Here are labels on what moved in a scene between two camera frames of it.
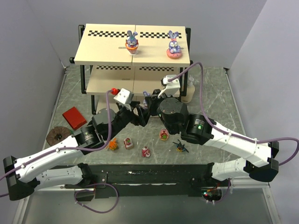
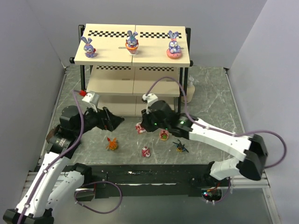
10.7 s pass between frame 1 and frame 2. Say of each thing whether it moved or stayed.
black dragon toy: stayed
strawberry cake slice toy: moved
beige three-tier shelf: stayed
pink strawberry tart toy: stayed
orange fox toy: stayed
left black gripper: moved
